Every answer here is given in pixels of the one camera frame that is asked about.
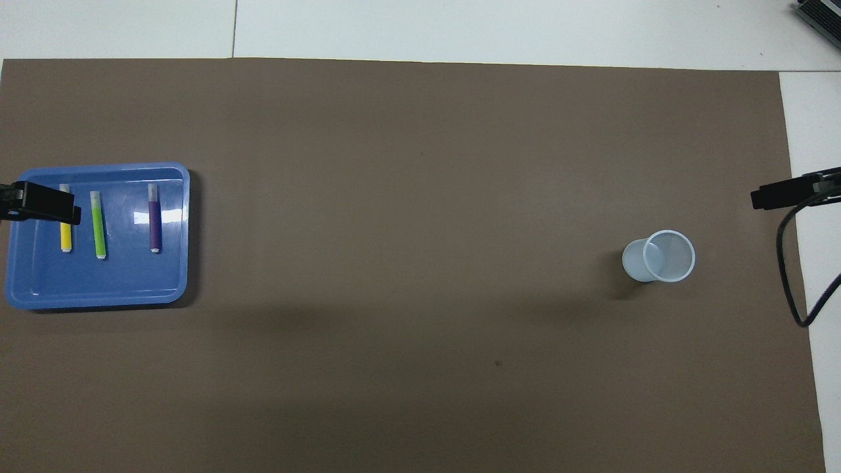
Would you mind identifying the blue plastic tray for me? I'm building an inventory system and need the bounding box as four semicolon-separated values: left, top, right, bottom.
5;162;191;311

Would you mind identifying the purple highlighter pen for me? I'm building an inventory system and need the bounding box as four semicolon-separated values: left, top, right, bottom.
148;183;162;254

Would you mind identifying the yellow highlighter pen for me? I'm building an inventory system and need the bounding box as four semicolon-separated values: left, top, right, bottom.
58;184;72;253

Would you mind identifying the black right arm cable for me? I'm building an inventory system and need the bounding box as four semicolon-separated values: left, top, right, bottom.
777;197;841;328

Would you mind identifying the translucent white plastic cup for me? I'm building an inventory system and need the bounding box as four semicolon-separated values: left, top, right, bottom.
622;229;696;284

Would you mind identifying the grey ribbed device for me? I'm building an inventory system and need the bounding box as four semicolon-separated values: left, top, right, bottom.
792;0;841;35

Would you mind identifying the green highlighter pen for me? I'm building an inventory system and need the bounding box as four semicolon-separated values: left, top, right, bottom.
89;191;107;260

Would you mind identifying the large brown table mat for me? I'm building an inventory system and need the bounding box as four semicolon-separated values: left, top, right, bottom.
0;58;827;473

